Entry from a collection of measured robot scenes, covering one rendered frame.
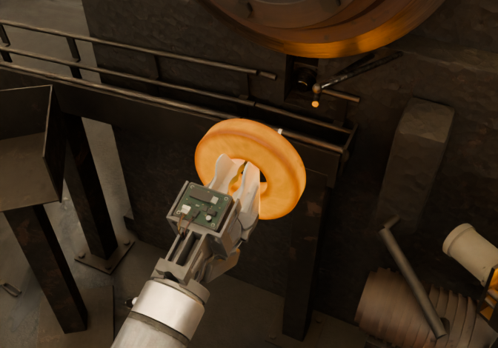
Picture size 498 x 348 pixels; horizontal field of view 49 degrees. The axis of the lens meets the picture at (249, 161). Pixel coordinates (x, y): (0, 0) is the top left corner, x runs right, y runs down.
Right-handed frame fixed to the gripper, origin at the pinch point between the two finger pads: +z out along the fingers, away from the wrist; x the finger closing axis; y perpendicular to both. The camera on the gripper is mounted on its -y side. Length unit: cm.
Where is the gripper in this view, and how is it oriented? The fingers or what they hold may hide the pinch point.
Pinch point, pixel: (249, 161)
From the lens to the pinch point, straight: 73.4
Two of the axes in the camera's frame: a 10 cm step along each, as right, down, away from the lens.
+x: -9.1, -2.9, 3.0
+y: -1.1, -5.1, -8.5
